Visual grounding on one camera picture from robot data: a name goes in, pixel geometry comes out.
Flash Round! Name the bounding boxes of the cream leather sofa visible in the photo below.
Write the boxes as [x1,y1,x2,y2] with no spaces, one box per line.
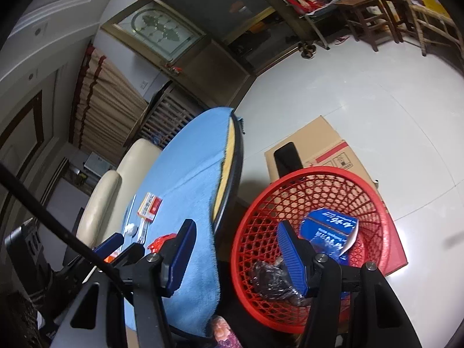
[77,138,162,251]

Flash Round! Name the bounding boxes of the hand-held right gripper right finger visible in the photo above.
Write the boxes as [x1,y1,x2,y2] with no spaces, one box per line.
[277,220,423,348]

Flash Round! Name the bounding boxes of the blue toothpaste box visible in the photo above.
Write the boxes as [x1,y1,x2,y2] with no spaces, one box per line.
[301,208,359,262]

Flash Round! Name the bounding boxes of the red plastic mesh basket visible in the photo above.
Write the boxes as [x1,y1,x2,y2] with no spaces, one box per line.
[230,167,394,334]

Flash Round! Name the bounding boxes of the floral printed fabric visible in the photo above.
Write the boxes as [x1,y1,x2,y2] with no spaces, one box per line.
[208,315,243,348]

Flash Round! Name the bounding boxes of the white standing air conditioner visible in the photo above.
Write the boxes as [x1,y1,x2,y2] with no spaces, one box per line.
[84,152,113,175]

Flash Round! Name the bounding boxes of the black smartphone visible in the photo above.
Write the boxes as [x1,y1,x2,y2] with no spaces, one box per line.
[273,142,304,182]

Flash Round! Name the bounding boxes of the blue tablecloth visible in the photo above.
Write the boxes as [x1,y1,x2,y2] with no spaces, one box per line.
[121,107,240,338]

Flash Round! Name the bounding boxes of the wooden stool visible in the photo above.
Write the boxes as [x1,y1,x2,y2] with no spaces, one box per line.
[333,0,410,51]

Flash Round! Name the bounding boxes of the black plastic bag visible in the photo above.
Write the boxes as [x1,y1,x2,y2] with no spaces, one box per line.
[252,257,309,307]

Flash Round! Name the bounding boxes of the black cable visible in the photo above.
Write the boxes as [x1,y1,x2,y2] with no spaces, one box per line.
[0,163,124,283]

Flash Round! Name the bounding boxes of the orange and white box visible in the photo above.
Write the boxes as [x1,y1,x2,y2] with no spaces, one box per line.
[138,192,162,222]

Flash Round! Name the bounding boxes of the brown cardboard box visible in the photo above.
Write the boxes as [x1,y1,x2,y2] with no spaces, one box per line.
[264,115,408,278]

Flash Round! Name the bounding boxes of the beige curtain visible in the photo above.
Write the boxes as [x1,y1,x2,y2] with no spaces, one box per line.
[69,43,149,160]

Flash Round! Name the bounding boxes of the round wooden table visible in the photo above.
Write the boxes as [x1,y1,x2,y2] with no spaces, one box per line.
[212,114,245,233]

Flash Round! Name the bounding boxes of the metal chair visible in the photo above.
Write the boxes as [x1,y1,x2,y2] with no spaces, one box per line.
[270,0,349,49]

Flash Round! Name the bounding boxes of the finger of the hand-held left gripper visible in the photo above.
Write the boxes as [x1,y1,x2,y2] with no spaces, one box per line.
[64,234,124,275]
[112,243,146,271]

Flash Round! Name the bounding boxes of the red plastic bag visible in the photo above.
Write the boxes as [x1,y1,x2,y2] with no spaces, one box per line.
[147,234,178,251]

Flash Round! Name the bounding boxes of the wooden crib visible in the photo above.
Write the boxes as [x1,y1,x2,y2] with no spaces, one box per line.
[139,83,209,149]

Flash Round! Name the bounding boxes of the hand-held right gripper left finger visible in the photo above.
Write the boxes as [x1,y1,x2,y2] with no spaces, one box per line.
[51,218,198,348]

